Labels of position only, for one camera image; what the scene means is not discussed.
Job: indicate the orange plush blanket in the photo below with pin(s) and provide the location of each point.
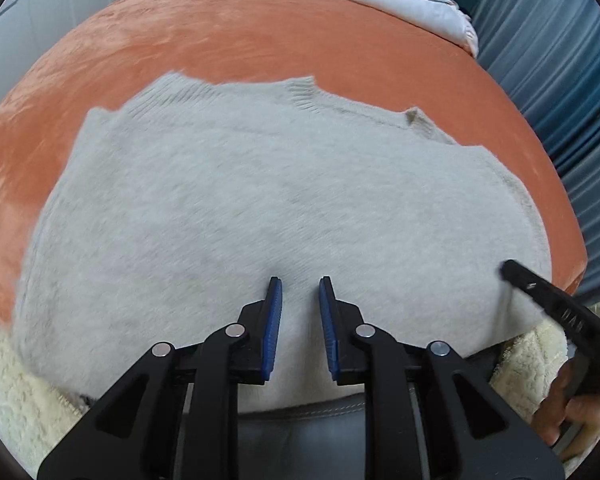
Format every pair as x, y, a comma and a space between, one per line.
351, 50

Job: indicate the dark grey trousers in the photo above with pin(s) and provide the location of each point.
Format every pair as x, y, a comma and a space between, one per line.
296, 426

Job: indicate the cream knit sweater black hearts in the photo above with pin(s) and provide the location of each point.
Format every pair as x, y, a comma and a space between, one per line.
176, 210

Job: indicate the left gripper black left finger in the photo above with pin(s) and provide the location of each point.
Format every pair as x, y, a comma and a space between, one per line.
173, 413

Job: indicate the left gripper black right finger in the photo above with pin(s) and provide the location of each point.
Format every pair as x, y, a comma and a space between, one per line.
429, 414

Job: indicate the right hand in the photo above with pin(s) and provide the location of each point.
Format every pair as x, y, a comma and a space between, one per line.
556, 408

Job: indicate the blue-grey striped curtain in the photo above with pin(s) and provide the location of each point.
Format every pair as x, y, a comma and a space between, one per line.
545, 54

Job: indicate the white fluffy fleece garment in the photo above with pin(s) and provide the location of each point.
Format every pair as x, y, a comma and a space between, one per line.
34, 416

